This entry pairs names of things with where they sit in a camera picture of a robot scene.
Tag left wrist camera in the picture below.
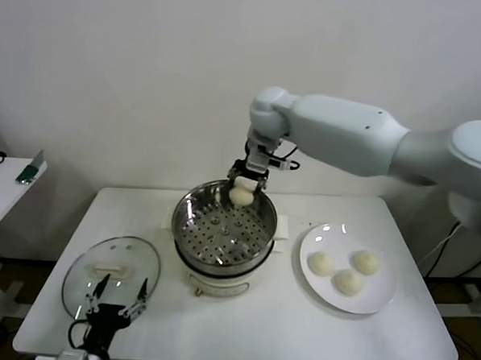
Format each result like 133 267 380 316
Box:
55 348 90 360

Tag green handled scraper tool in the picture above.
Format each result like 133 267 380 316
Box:
15 148 49 187

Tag stainless steel steamer basket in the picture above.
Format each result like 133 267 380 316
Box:
159 177 292 279

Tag round glass lid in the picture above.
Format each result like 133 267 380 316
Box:
59 232 164 325

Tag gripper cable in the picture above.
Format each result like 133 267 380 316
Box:
67 319 93 349
274 143 301 160

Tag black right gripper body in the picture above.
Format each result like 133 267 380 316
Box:
230 158 272 182

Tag white power cable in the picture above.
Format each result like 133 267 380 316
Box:
417 221 463 269

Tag white steamed baozi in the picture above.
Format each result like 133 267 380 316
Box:
306 250 337 278
351 249 384 277
330 268 367 297
228 179 254 208

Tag white electric cooker base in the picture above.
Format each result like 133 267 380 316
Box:
157 207 292 303

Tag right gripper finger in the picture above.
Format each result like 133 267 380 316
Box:
251 175 271 197
226 169 243 192

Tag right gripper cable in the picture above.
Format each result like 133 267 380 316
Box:
274 143 301 160

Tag black hanging cable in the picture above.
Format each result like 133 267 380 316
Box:
424 224 465 281

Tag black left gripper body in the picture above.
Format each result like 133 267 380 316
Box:
81 302 134 359

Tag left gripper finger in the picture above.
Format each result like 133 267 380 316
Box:
118 276 151 320
84 272 111 316

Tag white round plate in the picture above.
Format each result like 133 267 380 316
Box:
296 221 403 317

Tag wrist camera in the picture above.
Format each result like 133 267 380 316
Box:
245 136 302 176
55 348 90 360

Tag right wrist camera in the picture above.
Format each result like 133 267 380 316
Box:
245 136 302 176

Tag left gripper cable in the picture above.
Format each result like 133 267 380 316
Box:
67 319 93 349

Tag white side table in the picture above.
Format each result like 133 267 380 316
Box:
0 157 49 320

